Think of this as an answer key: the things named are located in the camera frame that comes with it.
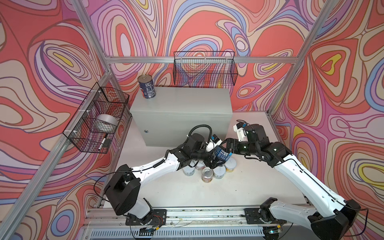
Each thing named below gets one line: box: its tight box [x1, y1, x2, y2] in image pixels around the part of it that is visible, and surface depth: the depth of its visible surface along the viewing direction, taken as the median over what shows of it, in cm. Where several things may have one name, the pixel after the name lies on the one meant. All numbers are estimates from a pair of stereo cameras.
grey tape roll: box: [92, 114, 118, 133], surface depth 74 cm
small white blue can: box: [213, 166, 226, 180], surface depth 85 cm
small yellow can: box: [224, 157, 237, 173], surface depth 88 cm
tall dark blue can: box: [137, 74, 157, 99], surface depth 76 cm
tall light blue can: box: [214, 146, 233, 161], surface depth 72 cm
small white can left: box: [182, 165, 196, 177], surface depth 86 cm
